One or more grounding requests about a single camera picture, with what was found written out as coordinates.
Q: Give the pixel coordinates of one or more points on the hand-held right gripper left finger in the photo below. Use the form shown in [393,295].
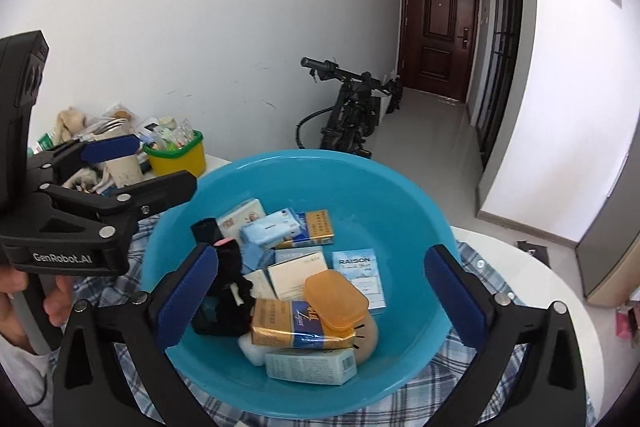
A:
[187,302]

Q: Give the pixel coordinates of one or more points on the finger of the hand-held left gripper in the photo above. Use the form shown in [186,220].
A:
[165,189]
[110,148]

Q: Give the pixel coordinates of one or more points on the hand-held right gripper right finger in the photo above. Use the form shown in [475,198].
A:
[455,302]

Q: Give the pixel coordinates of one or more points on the black cloth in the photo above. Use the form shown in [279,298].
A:
[227,307]

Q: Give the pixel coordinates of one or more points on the small black case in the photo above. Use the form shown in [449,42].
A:
[205,229]

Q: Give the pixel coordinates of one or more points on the gold and blue cigarette pack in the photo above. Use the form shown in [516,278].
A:
[285,322]

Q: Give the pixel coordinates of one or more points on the orange plastic soap box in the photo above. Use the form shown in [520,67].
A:
[332,299]

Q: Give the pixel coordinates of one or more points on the pale green carton box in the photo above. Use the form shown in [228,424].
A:
[310,367]

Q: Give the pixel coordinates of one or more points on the blue plastic basin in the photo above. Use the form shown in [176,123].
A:
[350,187]

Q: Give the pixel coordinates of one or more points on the person's left hand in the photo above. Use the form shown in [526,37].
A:
[57,302]

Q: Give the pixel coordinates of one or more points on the silver lidded jar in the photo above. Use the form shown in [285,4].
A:
[107,125]

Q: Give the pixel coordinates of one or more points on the beige paper cup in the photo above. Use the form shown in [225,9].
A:
[122,169]

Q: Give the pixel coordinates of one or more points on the yellow basket green rim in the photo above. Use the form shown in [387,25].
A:
[175,163]

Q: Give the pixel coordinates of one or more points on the beige plush toy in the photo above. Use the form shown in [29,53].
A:
[70,124]

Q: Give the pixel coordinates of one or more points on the bundle of small packets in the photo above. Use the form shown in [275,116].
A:
[170,138]

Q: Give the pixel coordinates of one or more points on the green white packet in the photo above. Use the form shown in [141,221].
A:
[46,142]

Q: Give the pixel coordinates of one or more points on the white tissue packet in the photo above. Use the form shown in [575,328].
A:
[250,349]

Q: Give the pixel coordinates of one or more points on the pale blue wipes packet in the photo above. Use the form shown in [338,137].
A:
[255,257]

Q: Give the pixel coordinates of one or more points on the white baby cream box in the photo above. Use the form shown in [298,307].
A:
[242,214]

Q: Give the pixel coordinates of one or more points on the black bag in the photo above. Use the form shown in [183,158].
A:
[534,252]

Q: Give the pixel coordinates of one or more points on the beige round slotted disc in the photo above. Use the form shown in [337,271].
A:
[367,337]

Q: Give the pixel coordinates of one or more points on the blue plaid cloth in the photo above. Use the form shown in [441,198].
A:
[435,397]

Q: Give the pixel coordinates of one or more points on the pale blue cigarette pack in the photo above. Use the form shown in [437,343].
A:
[360,267]

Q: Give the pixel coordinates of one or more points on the cream cardboard box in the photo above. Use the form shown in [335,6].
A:
[295,277]

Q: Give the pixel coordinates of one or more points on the blue white tissue pack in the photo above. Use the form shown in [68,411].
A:
[272,229]

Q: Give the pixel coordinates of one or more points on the pale blue flat box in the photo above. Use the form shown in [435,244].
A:
[300,252]

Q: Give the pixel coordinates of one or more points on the white shirt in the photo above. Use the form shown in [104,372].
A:
[20,382]

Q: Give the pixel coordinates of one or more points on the pink item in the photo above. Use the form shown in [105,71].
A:
[627,322]

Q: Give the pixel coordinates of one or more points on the grey refrigerator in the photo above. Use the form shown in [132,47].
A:
[615,232]

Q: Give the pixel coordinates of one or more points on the black folding electric bike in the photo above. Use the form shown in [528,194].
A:
[350,117]

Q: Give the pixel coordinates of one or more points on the black framed glass door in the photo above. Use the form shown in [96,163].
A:
[500,57]

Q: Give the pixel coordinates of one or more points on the dark brown entrance door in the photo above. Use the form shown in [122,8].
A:
[440,32]

